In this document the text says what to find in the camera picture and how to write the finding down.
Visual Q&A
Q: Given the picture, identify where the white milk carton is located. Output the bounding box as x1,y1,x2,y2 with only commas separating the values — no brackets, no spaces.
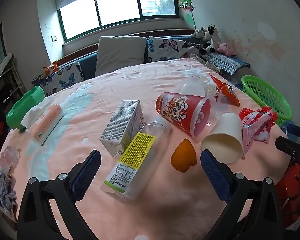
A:
99,99,145,158

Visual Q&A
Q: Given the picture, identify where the clear cup with printed lid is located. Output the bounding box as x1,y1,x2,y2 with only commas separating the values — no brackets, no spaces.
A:
180,76,208,98

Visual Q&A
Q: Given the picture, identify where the black and white cow plush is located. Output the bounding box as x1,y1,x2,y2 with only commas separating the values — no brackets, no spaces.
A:
200,25,224,55

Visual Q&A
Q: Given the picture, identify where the pink snack packet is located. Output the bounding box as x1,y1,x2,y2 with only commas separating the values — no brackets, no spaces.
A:
241,110,278,154

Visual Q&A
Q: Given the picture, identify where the clear plastic cup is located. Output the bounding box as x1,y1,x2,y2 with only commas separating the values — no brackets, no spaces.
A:
208,94,232,120

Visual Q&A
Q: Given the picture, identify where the colourful pinwheel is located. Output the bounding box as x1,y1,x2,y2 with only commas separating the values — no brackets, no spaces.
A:
179,0,198,29

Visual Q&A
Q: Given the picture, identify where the white rolled paper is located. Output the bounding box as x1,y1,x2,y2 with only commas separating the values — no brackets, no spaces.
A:
0,52,14,74

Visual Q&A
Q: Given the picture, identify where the white paper cup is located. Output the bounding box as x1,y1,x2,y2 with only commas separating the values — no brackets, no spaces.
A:
200,112,245,165

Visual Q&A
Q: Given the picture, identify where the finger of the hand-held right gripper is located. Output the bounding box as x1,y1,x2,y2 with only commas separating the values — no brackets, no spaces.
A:
275,136,300,177
287,124,300,137

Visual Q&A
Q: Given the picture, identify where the blue sofa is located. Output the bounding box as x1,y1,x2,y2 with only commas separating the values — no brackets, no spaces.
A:
57,36,250,80

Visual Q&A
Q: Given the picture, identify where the clear bottle with yellow label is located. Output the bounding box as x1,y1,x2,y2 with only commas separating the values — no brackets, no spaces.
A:
101,117,171,204

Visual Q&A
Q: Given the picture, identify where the pink printed blanket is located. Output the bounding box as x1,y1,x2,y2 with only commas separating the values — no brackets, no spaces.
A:
0,57,290,240

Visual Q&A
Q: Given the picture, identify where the person's red jacket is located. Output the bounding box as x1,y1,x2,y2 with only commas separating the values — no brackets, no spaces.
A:
275,164,300,230

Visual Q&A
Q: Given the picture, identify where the pink plush toy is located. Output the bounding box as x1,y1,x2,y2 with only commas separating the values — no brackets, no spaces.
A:
216,42,237,57

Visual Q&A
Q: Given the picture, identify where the butterfly print pillow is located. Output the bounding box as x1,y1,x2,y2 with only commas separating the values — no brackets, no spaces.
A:
147,36,200,63
31,62,85,97

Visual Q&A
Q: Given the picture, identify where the green plastic tub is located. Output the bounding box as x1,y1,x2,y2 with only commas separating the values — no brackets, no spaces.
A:
6,85,45,132

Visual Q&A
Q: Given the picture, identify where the grey pillow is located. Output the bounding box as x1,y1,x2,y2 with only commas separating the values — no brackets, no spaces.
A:
94,36,147,77

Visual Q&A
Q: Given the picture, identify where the orange plush toy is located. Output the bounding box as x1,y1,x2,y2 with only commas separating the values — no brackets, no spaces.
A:
41,60,60,77

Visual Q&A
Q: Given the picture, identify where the red printed plastic cup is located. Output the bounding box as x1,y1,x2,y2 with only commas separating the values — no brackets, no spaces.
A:
155,92,218,144

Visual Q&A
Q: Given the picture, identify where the green plastic basket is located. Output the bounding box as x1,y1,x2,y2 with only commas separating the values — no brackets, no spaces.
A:
241,75,293,127

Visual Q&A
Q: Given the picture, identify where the orange snack packet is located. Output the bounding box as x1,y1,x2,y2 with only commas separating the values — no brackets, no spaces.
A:
209,73,240,107

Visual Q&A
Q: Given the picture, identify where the metal storage rack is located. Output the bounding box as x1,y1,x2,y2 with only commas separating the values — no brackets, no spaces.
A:
0,52,28,105

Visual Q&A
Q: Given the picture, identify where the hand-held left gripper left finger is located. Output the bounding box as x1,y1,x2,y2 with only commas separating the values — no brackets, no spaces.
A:
17,149,102,240

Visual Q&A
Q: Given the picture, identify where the orange peel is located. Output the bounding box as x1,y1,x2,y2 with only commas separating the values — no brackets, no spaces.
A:
170,139,198,173

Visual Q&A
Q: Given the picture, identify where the pink tissue pack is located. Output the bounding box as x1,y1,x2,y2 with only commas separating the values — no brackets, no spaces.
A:
20,103,65,147

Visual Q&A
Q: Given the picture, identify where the blue white patterned towel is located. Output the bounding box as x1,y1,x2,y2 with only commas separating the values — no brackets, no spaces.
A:
200,51,250,77

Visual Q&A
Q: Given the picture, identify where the green framed window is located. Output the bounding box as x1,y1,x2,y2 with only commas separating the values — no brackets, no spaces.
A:
57,0,182,42

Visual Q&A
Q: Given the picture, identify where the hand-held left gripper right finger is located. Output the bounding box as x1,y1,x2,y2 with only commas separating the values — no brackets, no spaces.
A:
200,149,284,240

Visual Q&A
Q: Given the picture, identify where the grey plush toy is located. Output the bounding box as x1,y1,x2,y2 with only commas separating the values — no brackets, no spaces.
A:
191,27,207,39

